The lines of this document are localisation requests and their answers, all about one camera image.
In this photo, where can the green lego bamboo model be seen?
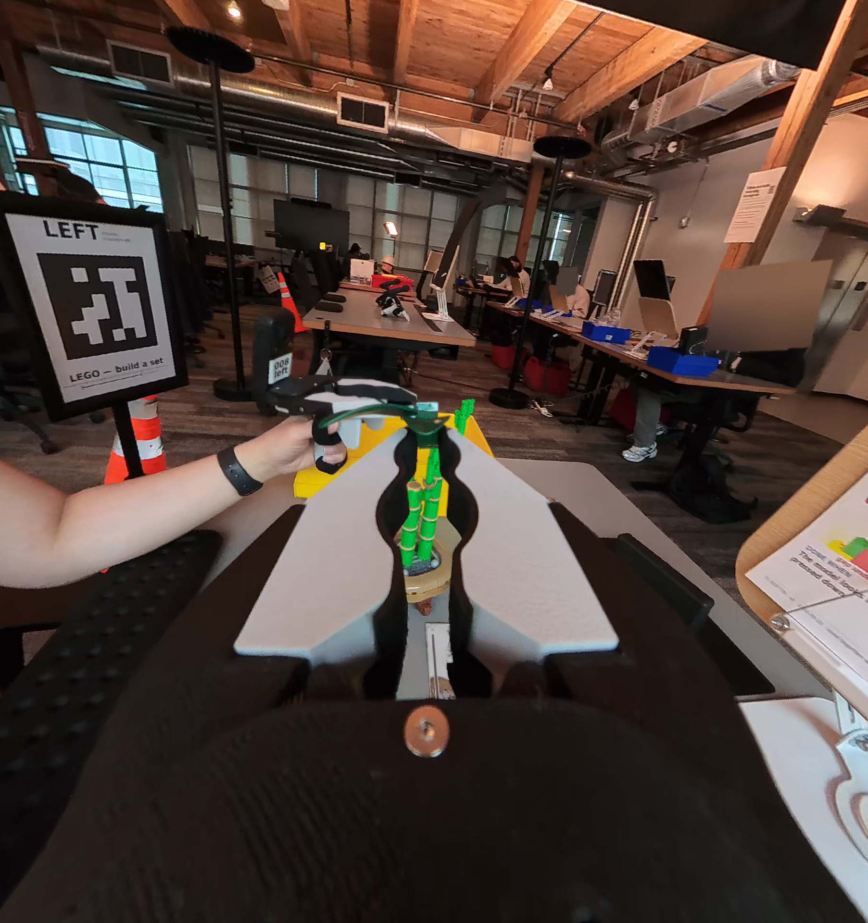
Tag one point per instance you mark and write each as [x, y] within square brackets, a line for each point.
[426, 505]

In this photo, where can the lego instruction booklet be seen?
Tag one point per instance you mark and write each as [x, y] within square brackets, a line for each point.
[437, 649]

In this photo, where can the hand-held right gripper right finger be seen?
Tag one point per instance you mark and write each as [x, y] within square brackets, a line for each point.
[527, 577]

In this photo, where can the orange traffic cone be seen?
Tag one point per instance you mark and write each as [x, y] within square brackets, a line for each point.
[145, 440]
[289, 306]

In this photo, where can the long wooden top desk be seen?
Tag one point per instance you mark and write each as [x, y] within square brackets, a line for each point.
[621, 364]

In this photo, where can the tall black pole stand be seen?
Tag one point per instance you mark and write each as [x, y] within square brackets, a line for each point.
[224, 216]
[542, 274]

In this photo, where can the person's left forearm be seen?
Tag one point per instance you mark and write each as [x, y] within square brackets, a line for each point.
[80, 519]

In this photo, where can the red plastic bin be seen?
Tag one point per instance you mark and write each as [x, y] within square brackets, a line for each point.
[547, 376]
[507, 358]

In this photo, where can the dark green lego leaf piece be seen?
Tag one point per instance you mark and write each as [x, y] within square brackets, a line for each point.
[426, 429]

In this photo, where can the grey top office desk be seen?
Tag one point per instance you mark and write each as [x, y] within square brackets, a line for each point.
[383, 324]

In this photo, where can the framed marker sign stand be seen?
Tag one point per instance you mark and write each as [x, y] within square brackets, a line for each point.
[95, 303]

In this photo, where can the black bag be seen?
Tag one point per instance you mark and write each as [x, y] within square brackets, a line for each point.
[711, 490]

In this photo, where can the printed task instruction sheet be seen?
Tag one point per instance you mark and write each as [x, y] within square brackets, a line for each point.
[838, 598]

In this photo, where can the person's left hand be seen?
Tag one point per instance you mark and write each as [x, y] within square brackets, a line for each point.
[282, 451]

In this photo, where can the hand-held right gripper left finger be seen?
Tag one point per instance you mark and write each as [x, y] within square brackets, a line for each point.
[318, 577]

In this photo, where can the white paper notice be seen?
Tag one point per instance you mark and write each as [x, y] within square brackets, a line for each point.
[755, 205]

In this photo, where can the blue plastic bin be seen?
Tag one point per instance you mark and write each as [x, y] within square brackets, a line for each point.
[605, 333]
[683, 362]

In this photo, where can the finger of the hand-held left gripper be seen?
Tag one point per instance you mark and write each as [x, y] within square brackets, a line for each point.
[372, 384]
[318, 399]

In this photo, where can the metal air duct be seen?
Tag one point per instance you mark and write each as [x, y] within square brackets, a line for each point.
[700, 101]

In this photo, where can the black perforated chair armrest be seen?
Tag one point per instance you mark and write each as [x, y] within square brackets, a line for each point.
[80, 649]

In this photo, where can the yellow plastic bin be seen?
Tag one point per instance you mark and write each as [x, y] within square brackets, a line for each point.
[333, 484]

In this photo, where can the black wall monitor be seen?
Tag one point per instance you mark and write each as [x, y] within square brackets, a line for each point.
[311, 225]

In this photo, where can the black power box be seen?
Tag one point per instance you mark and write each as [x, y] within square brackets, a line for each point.
[664, 577]

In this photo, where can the white document stand base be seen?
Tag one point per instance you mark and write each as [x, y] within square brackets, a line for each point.
[787, 757]

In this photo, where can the black wrist watch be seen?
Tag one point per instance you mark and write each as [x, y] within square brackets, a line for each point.
[239, 472]

